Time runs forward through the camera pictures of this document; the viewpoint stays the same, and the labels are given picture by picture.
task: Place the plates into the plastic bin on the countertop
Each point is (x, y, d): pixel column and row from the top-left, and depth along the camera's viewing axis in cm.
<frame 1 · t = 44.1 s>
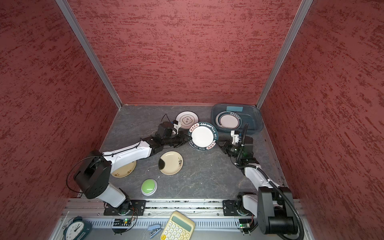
left hand: (192, 140, 83), fingers closed
right hand: (213, 144, 83), fingers closed
translucent blue plastic bin: (250, 115, 117), on the table
light blue bin label: (234, 108, 117), point 4 cm above the table
white plate green red rim: (228, 120, 113), point 2 cm above the table
green rim hao shi plate: (203, 136, 88), point 14 cm above the table
white plate black line motif: (187, 118, 115), on the table
cream yellow plate: (171, 163, 92), on the table
green push button: (149, 187, 81), point 2 cm above the table

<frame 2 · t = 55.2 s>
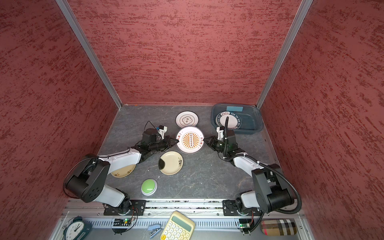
left hand: (178, 143, 87), fingers closed
right hand: (202, 143, 87), fingers open
green rim hao shi plate: (237, 120, 109), point 5 cm above the table
orange sunburst white plate: (191, 139, 90), point 12 cm above the table
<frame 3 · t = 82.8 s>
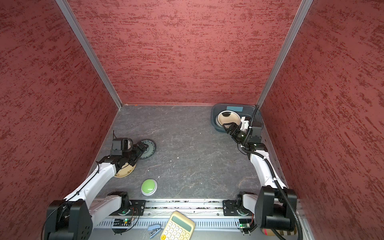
left hand: (145, 153, 86), fingers open
right hand: (223, 130, 82), fingers open
cream yellow plate: (227, 116, 111), point 5 cm above the table
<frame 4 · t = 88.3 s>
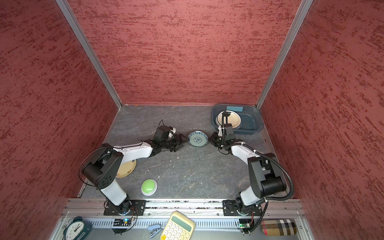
left hand: (187, 144, 89), fingers open
right hand: (205, 141, 91), fingers closed
blue floral porcelain plate: (198, 139, 94), point 8 cm above the table
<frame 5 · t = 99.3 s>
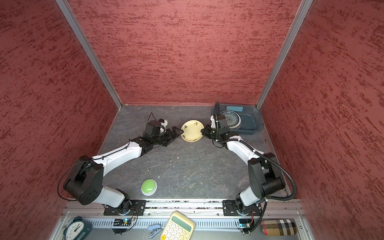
left hand: (179, 137, 85), fingers open
right hand: (199, 132, 88), fingers closed
blue floral porcelain plate: (235, 120, 105), point 8 cm above the table
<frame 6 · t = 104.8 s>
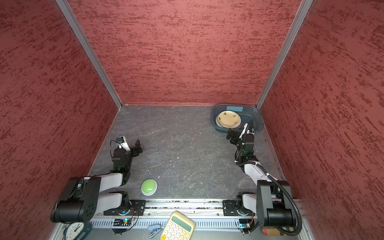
left hand: (132, 143, 90), fingers open
right hand: (233, 132, 89), fingers open
